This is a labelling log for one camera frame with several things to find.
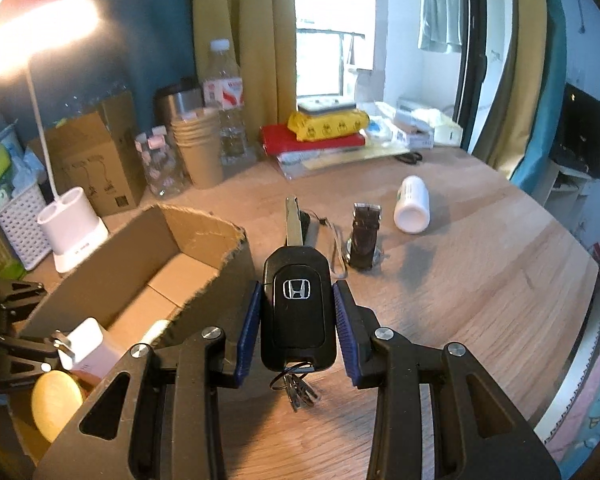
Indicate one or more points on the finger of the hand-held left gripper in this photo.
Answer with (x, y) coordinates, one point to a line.
(17, 290)
(20, 360)

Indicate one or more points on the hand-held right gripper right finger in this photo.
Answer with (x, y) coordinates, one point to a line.
(345, 335)

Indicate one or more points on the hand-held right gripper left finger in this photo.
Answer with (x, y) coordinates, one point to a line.
(247, 335)

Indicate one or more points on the black car key with keys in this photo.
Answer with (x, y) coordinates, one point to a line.
(297, 320)

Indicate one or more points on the red tin can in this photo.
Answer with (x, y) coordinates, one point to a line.
(55, 400)

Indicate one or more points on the white charger plug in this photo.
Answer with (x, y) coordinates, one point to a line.
(87, 340)

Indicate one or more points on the dark wristwatch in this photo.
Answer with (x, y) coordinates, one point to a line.
(362, 235)

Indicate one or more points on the cardboard box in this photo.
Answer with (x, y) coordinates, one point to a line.
(200, 245)

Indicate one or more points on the black flashlight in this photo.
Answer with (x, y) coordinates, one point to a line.
(305, 227)

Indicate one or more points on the white plastic bottle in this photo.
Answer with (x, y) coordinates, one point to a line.
(410, 207)

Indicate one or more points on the white woven basket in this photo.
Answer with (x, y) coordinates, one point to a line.
(20, 225)

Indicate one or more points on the white desk lamp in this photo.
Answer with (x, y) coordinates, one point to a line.
(75, 230)

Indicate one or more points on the brown cardboard carton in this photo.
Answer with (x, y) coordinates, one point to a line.
(100, 160)

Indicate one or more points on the clear plastic document bag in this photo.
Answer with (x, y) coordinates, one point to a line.
(330, 162)

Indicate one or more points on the stack of paper cups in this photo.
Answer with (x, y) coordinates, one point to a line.
(200, 160)

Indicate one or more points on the clear glass jar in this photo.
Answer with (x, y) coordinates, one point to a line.
(160, 170)

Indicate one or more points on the black scissors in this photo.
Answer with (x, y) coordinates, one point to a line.
(410, 158)

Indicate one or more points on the yellow wipes packet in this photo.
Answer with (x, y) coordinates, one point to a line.
(325, 127)

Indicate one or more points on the pale yellow box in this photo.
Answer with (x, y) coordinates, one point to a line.
(447, 130)

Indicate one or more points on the white grey flat scale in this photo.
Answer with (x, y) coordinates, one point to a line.
(325, 106)

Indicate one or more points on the clear water bottle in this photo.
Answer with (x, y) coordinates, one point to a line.
(225, 95)

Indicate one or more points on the steel cup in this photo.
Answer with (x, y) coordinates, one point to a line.
(180, 100)

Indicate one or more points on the blue printed blanket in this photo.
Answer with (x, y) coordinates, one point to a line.
(590, 405)

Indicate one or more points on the white computer desk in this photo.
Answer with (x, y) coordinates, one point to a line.
(565, 185)

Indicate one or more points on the teal curtain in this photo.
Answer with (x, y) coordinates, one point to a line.
(130, 35)
(550, 110)

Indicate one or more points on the yellow curtain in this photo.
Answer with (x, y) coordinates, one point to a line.
(245, 35)
(520, 60)

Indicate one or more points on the black monitor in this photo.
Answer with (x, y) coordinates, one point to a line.
(582, 130)

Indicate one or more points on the hanging pale green clothes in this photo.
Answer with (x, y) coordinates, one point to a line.
(440, 10)

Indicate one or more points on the black door frame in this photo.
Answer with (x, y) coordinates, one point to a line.
(480, 60)

